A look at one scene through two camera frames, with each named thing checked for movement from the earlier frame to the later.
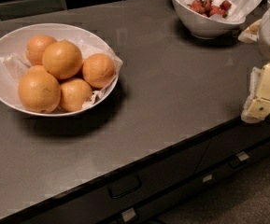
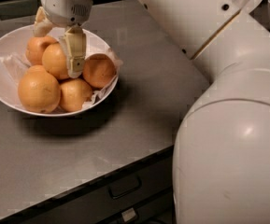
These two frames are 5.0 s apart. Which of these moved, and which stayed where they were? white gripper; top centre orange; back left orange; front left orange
Moved: white gripper
Stayed: front left orange; top centre orange; back left orange
